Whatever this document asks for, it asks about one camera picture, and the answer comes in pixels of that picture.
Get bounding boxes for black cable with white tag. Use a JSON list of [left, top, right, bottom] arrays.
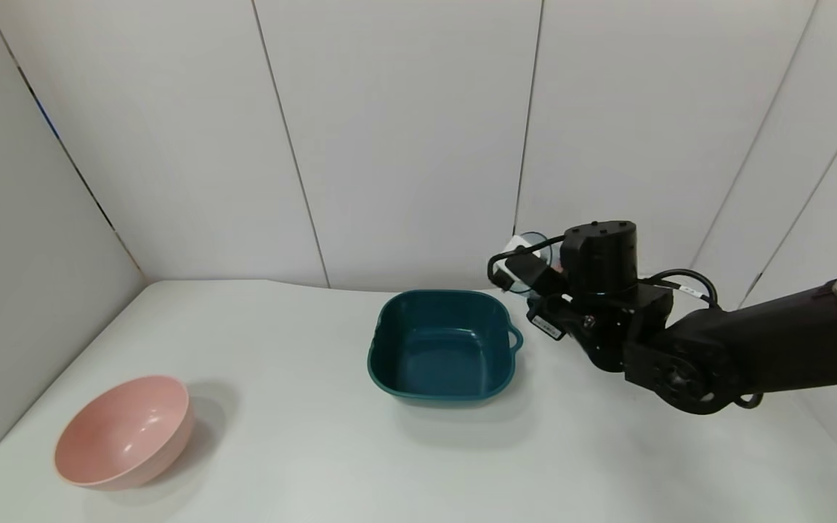
[[642, 268, 719, 310]]

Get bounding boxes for dark teal square tray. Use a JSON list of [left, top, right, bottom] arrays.
[[367, 290, 524, 403]]

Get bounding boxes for wrist camera box with mount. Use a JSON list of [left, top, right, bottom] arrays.
[[497, 235, 562, 296]]

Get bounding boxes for black camera cable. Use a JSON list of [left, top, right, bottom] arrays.
[[487, 234, 566, 288]]

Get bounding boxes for pink plastic bowl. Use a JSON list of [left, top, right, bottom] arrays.
[[54, 375, 195, 490]]

